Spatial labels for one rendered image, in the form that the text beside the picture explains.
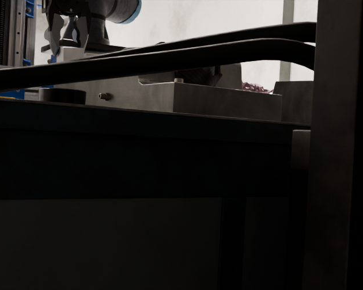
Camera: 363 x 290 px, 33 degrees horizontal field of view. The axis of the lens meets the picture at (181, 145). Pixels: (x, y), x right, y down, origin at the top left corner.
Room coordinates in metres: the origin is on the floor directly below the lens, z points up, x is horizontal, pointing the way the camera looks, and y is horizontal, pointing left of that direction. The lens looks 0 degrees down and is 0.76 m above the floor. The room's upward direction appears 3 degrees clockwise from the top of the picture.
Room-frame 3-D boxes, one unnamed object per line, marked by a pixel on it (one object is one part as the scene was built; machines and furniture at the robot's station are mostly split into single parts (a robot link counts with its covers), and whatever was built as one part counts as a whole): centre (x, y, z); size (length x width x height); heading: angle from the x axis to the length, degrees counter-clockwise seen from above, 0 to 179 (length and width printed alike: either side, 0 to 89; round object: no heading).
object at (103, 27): (1.96, 0.32, 1.09); 0.15 x 0.15 x 0.10
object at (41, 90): (1.06, 0.21, 0.82); 0.08 x 0.08 x 0.04
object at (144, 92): (1.35, 0.06, 0.87); 0.50 x 0.26 x 0.14; 36
